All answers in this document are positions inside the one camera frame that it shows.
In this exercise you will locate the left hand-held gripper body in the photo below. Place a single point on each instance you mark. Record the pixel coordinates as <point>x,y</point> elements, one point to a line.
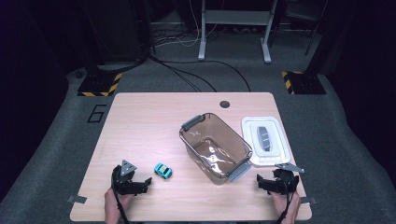
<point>123,182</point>

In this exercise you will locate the blue toy car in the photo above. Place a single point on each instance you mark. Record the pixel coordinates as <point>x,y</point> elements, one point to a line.
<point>163,170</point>

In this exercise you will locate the black base with yellow stripes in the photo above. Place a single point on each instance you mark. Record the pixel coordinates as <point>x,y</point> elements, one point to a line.
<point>306,83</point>
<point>98,84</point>

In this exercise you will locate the grey tape strip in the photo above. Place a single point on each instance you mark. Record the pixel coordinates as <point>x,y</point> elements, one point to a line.
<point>308,200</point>
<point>77,199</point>

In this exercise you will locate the person's right hand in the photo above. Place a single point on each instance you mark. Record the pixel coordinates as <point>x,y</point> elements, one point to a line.
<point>292,207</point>

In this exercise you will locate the person's left hand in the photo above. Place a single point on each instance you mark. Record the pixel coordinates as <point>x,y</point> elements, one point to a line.
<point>111,205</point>

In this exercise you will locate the white metal stand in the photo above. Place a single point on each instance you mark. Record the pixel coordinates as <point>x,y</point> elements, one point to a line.
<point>236,17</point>

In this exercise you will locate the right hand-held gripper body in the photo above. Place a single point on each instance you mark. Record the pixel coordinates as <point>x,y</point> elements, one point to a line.
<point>286,183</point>

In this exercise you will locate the brown transparent storage box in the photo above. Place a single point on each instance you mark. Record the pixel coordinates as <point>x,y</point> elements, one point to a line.
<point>214,152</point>

